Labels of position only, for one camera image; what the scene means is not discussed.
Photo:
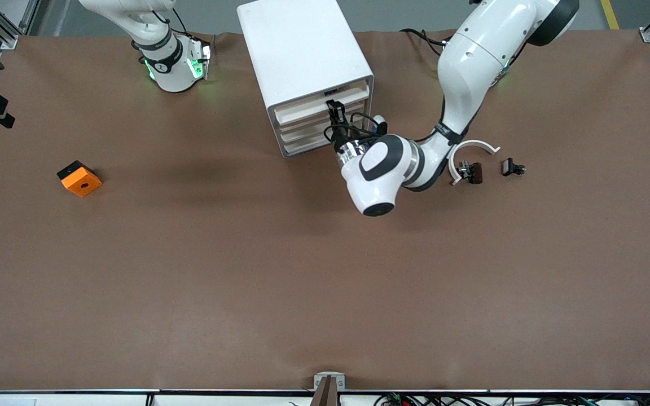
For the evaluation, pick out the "white plastic tray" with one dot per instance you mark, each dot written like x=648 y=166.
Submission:
x=302 y=114

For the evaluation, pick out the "brown terminal block component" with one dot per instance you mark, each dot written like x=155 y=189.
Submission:
x=475 y=172

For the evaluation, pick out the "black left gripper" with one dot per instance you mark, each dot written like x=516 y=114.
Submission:
x=340 y=136

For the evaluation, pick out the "white table edge rail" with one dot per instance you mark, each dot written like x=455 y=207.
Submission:
x=77 y=399

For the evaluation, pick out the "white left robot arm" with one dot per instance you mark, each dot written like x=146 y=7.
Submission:
x=466 y=62

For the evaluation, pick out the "grey metal bracket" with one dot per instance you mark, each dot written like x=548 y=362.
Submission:
x=329 y=375

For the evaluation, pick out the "brown camera post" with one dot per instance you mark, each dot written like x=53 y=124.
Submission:
x=326 y=395

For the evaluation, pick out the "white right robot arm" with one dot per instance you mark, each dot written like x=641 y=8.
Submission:
x=172 y=73

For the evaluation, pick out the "small black clip component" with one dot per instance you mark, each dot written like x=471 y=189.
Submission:
x=509 y=167

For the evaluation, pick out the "orange and black box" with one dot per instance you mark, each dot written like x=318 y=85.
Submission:
x=82 y=183

